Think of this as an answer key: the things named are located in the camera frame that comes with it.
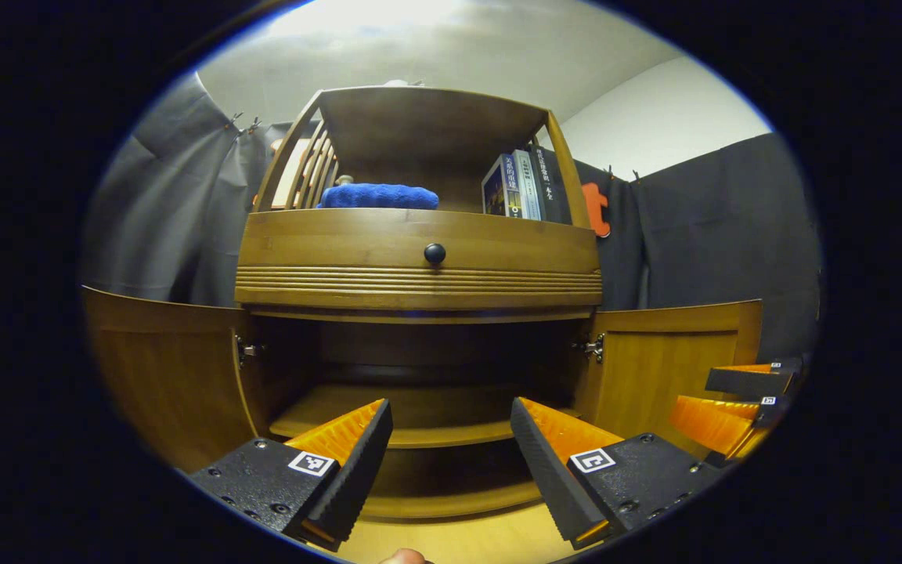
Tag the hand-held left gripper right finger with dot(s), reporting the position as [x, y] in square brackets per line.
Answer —
[549, 470]

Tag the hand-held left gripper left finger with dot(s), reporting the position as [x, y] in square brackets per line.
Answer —
[357, 478]

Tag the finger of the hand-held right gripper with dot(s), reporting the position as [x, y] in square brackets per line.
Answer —
[721, 427]
[748, 380]

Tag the wooden cabinet door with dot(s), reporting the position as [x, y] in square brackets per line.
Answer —
[654, 368]
[169, 376]

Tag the wooden double-door shoe cabinet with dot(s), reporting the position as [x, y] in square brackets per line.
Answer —
[420, 125]

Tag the wooden inner cabinet shelf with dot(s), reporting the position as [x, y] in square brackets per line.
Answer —
[435, 407]

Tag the metal door hinge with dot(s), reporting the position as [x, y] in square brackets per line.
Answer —
[593, 348]
[247, 351]

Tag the black backdrop cloth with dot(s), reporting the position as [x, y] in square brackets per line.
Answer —
[161, 211]
[717, 227]

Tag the wooden drawer with black knob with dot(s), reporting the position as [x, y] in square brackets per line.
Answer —
[341, 251]

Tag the black spine book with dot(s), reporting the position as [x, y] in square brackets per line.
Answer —
[549, 180]

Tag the folded blue towel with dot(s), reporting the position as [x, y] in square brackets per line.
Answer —
[379, 196]

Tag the blue cover book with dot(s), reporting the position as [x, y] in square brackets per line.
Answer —
[498, 188]

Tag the white spine book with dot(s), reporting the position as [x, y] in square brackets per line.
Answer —
[528, 184]

